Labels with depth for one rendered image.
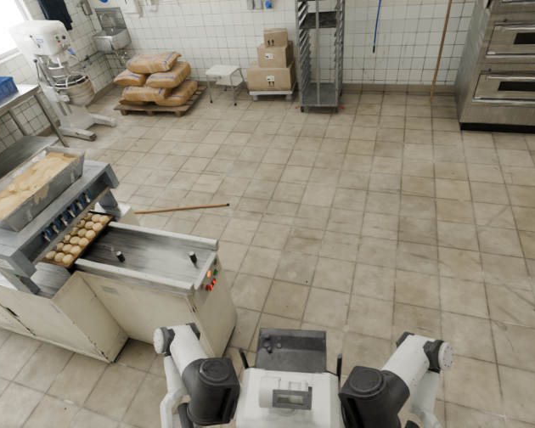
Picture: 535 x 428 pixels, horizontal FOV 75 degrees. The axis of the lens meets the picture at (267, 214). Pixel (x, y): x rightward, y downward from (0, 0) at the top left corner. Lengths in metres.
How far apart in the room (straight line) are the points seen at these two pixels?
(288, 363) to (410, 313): 1.74
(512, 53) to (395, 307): 2.69
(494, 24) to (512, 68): 0.48
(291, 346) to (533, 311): 2.17
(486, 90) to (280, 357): 3.74
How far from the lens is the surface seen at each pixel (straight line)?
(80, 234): 2.26
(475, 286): 2.95
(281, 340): 1.07
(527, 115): 4.60
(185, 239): 1.96
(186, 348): 1.14
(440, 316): 2.72
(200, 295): 1.85
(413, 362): 1.10
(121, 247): 2.16
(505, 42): 4.19
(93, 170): 2.23
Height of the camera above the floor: 2.23
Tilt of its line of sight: 43 degrees down
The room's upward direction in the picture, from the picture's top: 9 degrees counter-clockwise
